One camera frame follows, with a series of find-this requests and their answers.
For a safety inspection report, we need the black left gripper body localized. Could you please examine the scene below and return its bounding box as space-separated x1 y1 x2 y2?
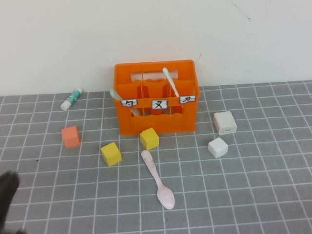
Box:
0 170 20 234

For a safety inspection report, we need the mint green plastic spoon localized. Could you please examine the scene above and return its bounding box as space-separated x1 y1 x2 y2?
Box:
109 88 142 117

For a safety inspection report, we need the pink plastic spoon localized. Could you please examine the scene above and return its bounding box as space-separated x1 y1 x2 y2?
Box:
140 150 175 210

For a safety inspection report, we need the cream plastic knife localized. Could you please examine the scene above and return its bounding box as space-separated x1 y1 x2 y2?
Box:
162 67 180 98

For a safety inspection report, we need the orange plastic cutlery holder crate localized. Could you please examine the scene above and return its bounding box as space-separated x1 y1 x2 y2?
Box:
111 59 201 136

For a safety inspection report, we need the orange cube block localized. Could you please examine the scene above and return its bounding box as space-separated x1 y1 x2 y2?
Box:
61 126 81 149

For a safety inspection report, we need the yellow cube block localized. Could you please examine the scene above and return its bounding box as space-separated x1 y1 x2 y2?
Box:
139 127 160 151
100 142 122 167

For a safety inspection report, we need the white green glue stick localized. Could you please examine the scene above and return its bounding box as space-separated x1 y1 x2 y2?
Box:
60 87 85 111

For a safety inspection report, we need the paper label with spoon character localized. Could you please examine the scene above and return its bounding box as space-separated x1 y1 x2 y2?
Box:
120 99 138 108

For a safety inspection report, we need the paper label with fork character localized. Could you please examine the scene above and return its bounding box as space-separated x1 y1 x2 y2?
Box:
151 99 168 110

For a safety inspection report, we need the paper label with knife character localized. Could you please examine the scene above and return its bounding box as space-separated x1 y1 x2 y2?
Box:
179 95 197 104

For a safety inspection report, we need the grey grid tablecloth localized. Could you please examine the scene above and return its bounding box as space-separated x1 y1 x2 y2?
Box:
0 81 312 234

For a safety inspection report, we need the white cube block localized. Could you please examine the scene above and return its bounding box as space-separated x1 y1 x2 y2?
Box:
207 137 229 158

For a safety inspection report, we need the white USB wall charger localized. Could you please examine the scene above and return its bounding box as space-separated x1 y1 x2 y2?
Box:
213 110 238 136

